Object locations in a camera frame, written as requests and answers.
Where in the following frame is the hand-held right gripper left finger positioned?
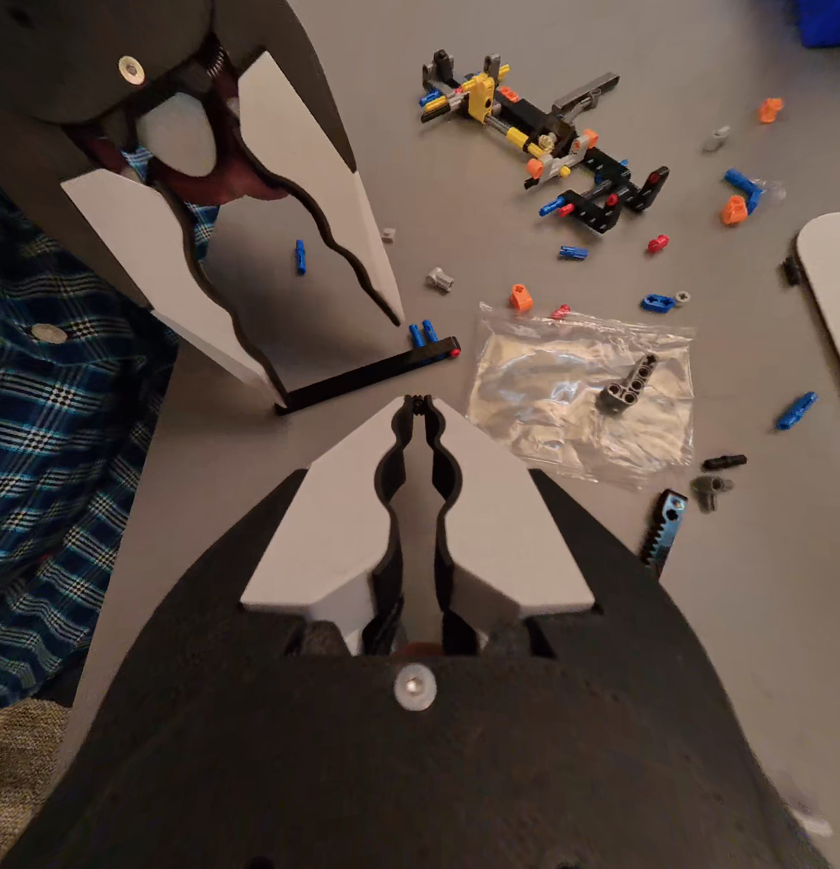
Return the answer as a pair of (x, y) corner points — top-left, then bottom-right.
(240, 395), (415, 656)

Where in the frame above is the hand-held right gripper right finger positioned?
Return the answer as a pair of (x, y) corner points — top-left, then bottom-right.
(425, 395), (595, 654)

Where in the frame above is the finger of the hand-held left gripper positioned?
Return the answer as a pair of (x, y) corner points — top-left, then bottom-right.
(60, 167), (288, 410)
(237, 51), (406, 328)

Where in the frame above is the long black lego beam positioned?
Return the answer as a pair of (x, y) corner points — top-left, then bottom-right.
(275, 334), (462, 417)

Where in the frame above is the black lego gear rack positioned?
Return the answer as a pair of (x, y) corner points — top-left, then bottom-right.
(637, 488), (690, 578)

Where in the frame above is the dark grey angled lego beam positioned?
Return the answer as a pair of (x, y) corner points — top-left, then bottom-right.
(600, 352), (659, 414)

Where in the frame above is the grey lego pin connector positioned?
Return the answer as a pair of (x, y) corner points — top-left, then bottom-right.
(689, 474), (736, 512)

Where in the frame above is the lego vehicle assembly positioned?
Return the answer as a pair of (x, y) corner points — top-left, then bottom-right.
(419, 48), (671, 236)

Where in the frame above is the person's left hand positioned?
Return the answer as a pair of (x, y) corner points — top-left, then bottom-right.
(148, 132), (289, 206)

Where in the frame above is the clear plastic bag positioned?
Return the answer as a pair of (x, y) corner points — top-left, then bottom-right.
(465, 301), (698, 492)

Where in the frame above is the blue plaid shirt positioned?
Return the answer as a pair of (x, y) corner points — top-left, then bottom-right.
(0, 146), (221, 711)

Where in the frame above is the white flat board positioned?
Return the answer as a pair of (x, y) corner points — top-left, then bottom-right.
(796, 211), (840, 388)

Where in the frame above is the blue storage bin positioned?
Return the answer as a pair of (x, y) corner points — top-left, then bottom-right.
(797, 0), (840, 49)

